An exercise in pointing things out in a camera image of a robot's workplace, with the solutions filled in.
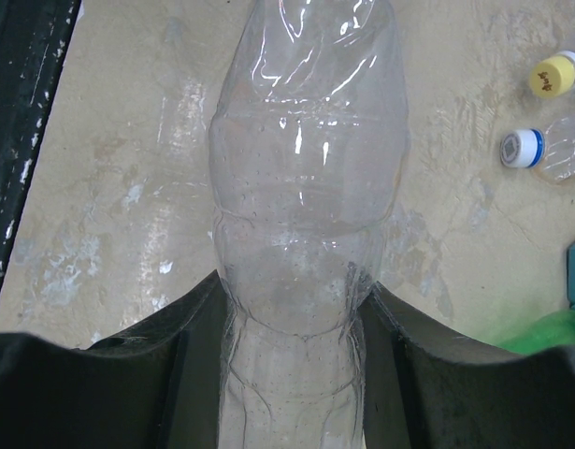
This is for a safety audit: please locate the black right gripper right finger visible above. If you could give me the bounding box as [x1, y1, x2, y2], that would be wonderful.
[361, 284, 575, 448]

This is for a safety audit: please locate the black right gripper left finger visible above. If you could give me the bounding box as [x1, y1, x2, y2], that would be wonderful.
[0, 273, 227, 448]

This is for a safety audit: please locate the green plastic bottle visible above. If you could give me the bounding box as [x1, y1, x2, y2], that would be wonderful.
[496, 309, 575, 355]

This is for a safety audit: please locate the clear Pocari Sweat bottle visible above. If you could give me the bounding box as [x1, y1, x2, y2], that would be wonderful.
[208, 1, 409, 448]

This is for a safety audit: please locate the Pepsi label clear bottle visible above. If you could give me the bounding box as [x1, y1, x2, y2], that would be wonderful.
[499, 116, 575, 184]

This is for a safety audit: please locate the clear bottle yellow cap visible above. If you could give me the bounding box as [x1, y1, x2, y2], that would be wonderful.
[528, 51, 575, 99]

